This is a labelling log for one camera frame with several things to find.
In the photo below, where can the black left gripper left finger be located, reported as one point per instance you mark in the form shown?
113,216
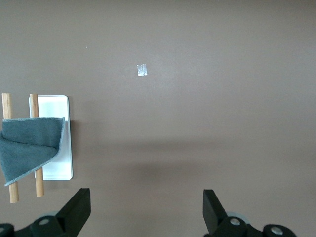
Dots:
74,209

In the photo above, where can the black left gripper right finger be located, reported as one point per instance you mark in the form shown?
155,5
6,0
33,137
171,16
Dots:
212,212

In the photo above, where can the grey and pink microfibre cloth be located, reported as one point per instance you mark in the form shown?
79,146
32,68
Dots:
24,148

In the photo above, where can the wooden rack rod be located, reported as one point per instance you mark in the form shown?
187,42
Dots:
33,106
6,106

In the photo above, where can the small clear tape piece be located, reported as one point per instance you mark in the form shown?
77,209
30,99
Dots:
142,70

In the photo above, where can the white rack base plate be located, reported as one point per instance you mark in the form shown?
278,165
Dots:
56,108

